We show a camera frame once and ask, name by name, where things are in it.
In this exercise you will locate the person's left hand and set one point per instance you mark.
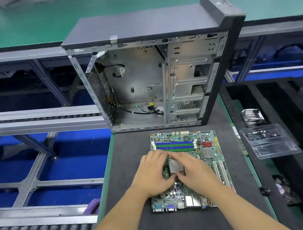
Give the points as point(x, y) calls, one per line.
point(151, 175)

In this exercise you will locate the person's right forearm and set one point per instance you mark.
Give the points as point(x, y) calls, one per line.
point(245, 215)

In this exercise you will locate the grey flat metal rail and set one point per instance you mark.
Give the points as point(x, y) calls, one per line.
point(35, 120)

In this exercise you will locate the green motherboard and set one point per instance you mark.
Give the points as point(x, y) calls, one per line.
point(191, 140)

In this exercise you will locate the person's right hand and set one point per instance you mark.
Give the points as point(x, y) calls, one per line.
point(201, 174)

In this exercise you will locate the green conveyor belt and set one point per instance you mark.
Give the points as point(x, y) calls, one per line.
point(44, 21)

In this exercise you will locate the grey metal computer case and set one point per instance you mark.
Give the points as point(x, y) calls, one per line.
point(140, 26)

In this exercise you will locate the black CPU cooler fan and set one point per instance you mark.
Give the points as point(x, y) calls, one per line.
point(252, 117)

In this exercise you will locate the clear plastic screw tray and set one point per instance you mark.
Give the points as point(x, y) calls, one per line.
point(270, 141)

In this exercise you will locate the black cooling fan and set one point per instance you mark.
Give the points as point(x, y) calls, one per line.
point(286, 190)

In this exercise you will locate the person's left forearm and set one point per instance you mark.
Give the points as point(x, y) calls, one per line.
point(110, 227)

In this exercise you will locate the small black round knob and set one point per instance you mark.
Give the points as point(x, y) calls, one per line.
point(265, 190)

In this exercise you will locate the silver square CPU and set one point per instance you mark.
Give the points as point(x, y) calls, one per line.
point(174, 165)

